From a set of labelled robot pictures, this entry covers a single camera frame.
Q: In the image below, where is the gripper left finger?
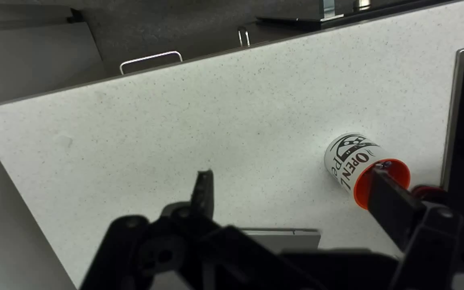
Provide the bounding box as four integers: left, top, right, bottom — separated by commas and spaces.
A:
79, 170, 322, 290

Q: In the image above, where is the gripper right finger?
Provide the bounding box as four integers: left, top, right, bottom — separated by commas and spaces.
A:
367, 168, 464, 290

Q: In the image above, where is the white printed mug orange inside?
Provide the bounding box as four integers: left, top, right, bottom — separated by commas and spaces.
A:
324, 132, 447, 211

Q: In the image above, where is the grey flat metal plate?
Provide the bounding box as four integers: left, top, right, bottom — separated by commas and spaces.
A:
240, 228, 321, 254

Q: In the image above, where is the wide silver drawer handle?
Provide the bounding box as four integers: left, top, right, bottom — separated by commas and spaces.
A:
119, 50, 183, 75

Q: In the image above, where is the narrow silver cabinet handle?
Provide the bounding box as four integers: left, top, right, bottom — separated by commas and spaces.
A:
238, 26, 251, 48

